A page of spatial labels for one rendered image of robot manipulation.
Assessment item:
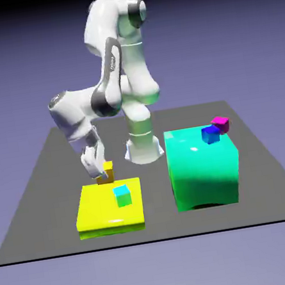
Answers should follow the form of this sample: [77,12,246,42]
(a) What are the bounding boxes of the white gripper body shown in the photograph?
[79,143,110,181]

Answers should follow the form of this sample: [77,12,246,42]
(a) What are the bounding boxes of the small yellow cube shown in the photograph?
[94,160,117,186]

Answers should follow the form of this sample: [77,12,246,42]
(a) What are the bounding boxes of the small cyan cube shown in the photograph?
[112,183,134,209]

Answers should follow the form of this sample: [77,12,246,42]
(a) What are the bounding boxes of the small blue cube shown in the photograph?
[200,124,223,147]

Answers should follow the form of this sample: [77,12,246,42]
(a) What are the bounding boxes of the small magenta cube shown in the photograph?
[210,115,232,136]

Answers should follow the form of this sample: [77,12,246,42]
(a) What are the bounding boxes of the large yellow box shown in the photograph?
[70,176,149,241]

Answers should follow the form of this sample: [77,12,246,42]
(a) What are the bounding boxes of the large green box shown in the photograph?
[162,120,247,214]

